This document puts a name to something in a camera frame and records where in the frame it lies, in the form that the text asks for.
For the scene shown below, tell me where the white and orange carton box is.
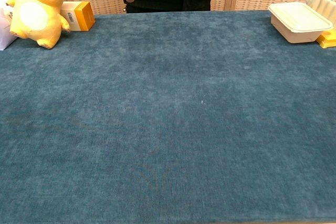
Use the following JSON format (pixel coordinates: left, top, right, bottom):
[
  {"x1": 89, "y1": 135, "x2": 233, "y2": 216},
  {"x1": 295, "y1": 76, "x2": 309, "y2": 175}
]
[{"x1": 60, "y1": 1, "x2": 96, "y2": 32}]

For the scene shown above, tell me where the yellow plush toy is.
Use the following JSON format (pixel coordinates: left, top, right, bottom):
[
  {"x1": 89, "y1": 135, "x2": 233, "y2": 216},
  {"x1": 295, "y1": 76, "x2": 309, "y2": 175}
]
[{"x1": 5, "y1": 0, "x2": 71, "y2": 49}]

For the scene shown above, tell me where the white paper package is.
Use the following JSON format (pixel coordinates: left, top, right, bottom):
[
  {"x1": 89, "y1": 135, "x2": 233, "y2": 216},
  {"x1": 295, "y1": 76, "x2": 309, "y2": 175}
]
[{"x1": 0, "y1": 0, "x2": 24, "y2": 51}]

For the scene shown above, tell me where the teal fabric table cloth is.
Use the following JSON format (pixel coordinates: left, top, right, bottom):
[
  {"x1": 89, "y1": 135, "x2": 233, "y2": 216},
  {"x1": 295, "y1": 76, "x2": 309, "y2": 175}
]
[{"x1": 0, "y1": 10, "x2": 336, "y2": 222}]

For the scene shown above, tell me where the beige lidded food container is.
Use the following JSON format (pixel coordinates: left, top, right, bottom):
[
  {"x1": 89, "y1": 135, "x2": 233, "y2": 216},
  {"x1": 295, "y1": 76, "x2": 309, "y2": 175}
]
[{"x1": 268, "y1": 1, "x2": 334, "y2": 44}]

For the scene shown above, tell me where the cream fluted plastic tray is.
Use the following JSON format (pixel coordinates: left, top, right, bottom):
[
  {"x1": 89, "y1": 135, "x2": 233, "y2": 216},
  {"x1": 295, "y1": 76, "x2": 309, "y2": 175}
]
[{"x1": 304, "y1": 0, "x2": 336, "y2": 31}]

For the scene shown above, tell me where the yellow flat box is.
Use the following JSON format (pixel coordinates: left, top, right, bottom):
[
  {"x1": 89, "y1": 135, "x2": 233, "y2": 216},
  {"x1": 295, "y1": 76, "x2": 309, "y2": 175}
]
[{"x1": 316, "y1": 28, "x2": 336, "y2": 49}]

